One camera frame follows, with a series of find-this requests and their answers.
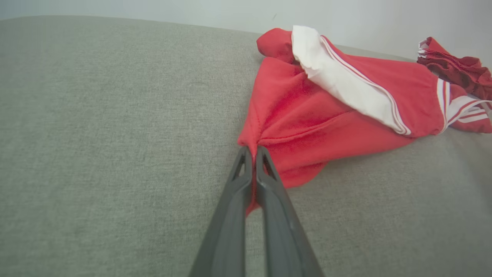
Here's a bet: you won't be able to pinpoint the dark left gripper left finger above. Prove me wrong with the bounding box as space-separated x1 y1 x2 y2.
188 145 254 277

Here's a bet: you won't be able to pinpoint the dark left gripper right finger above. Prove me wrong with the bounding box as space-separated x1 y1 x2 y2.
255 145 326 277

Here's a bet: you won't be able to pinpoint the red jersey with black lettering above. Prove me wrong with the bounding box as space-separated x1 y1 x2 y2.
237 25 492 217

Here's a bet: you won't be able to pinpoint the red shorts with white stripe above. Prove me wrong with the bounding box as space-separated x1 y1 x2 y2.
417 36 492 101

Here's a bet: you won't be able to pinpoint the grey fabric sofa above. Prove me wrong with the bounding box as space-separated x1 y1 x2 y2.
0 15 492 277

